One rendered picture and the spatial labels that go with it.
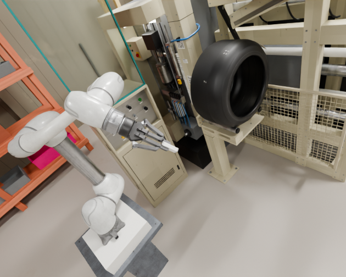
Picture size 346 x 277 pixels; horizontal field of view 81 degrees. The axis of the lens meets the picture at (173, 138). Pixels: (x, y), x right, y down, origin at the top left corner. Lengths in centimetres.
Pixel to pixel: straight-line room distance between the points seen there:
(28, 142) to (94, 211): 56
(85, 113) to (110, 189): 81
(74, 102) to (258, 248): 177
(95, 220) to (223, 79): 114
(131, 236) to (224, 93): 108
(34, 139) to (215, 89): 97
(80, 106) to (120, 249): 99
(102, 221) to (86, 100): 88
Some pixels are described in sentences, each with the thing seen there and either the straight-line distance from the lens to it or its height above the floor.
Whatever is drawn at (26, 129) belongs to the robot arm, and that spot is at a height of 156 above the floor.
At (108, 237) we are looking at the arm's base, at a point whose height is 76.
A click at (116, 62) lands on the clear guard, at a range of 169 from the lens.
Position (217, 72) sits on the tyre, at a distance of 127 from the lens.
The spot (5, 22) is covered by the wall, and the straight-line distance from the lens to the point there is 470.
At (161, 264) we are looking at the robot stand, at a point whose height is 6.
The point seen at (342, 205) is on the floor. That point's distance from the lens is 230.
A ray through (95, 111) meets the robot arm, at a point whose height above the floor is 164.
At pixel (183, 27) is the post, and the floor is 161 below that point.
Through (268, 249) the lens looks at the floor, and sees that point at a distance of 204.
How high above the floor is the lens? 191
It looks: 37 degrees down
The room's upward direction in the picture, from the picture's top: 24 degrees counter-clockwise
